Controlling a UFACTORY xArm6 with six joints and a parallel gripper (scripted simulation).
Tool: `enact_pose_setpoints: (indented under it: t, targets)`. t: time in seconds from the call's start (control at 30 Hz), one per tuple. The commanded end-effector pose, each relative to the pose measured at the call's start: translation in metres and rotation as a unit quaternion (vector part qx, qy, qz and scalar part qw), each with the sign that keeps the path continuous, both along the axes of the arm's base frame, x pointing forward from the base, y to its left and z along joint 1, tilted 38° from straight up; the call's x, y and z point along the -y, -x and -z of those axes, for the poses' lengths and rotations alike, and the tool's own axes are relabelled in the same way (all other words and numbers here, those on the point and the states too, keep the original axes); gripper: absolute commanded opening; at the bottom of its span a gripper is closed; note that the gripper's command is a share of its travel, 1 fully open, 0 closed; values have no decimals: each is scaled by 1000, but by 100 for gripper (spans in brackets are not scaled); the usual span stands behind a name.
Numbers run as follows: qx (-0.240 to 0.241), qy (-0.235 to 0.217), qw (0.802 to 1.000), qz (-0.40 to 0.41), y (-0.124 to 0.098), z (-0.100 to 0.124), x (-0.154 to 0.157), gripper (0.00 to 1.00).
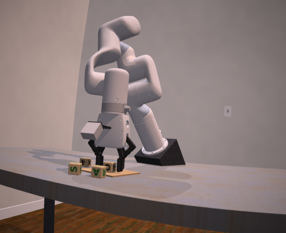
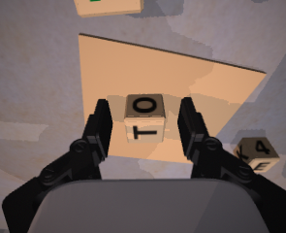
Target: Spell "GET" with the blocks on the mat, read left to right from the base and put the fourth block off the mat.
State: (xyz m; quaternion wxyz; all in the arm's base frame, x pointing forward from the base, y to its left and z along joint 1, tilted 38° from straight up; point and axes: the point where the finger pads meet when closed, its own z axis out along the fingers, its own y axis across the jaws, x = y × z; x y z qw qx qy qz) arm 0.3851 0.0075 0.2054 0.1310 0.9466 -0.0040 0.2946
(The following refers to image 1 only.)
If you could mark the tan flat mat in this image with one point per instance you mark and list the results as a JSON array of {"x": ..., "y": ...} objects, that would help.
[{"x": 114, "y": 174}]

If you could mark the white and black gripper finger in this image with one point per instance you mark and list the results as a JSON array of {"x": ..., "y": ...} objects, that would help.
[
  {"x": 98, "y": 152},
  {"x": 123, "y": 154}
]

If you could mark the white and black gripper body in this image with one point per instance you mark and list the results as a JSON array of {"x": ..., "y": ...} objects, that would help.
[{"x": 117, "y": 135}]

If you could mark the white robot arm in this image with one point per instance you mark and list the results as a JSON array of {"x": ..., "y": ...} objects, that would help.
[{"x": 118, "y": 96}]

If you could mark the wooden letter block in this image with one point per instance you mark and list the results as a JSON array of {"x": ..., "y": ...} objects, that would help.
[
  {"x": 86, "y": 162},
  {"x": 98, "y": 171},
  {"x": 111, "y": 166},
  {"x": 75, "y": 168}
]

